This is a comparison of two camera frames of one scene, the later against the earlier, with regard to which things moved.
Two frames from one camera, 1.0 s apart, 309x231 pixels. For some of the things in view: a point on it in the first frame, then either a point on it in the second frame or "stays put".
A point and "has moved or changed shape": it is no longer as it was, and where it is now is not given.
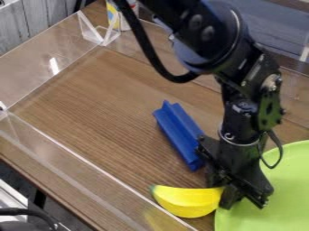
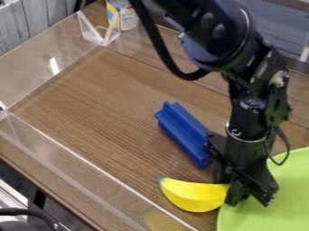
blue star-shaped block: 180,132 stays put
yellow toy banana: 186,201 has moved or changed shape
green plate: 286,210 stays put
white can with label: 116,18 stays put
